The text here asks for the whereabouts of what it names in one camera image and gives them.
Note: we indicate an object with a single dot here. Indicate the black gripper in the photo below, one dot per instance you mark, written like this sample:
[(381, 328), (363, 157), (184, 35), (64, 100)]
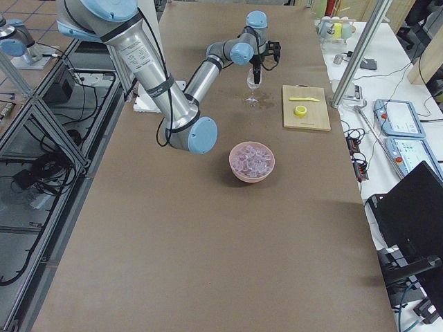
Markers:
[(255, 64)]

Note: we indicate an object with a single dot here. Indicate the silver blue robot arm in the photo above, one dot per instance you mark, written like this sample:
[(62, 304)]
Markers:
[(119, 24), (17, 42)]

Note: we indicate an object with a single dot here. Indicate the clear wine glass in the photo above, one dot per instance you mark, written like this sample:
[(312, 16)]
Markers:
[(250, 80)]

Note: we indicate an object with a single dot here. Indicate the clear ice cubes pile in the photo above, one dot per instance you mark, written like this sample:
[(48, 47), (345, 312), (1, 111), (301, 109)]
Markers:
[(252, 160)]

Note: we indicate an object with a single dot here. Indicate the yellow plastic knife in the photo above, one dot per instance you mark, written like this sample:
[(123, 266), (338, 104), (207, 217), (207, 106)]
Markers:
[(308, 99)]

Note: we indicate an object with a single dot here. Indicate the yellow lemon slice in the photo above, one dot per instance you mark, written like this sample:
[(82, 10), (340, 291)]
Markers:
[(300, 111)]

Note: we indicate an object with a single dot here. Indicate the bamboo cutting board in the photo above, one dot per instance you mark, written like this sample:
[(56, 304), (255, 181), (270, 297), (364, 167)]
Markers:
[(317, 117)]

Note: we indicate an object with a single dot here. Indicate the small steel cup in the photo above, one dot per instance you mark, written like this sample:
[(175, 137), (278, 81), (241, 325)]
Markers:
[(338, 59)]

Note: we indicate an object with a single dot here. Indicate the stack of coloured cups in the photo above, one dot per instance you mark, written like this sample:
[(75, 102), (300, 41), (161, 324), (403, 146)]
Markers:
[(336, 30)]

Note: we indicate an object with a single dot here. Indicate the pink bowl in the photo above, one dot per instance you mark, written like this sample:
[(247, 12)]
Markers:
[(252, 174)]

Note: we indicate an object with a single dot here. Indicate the upper blue teach pendant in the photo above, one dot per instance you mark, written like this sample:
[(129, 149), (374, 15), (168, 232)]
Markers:
[(398, 118)]

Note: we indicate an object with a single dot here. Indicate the blue teach pendant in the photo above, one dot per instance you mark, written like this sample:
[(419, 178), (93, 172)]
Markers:
[(408, 153), (398, 118)]

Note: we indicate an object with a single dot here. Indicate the lower blue teach pendant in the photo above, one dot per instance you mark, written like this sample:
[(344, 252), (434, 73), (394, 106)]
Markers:
[(408, 153)]

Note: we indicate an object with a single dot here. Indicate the black laptop monitor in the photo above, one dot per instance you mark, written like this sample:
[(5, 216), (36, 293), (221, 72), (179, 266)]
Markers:
[(409, 216)]

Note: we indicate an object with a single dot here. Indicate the aluminium frame post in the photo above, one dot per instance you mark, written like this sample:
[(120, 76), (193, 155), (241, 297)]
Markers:
[(369, 31)]

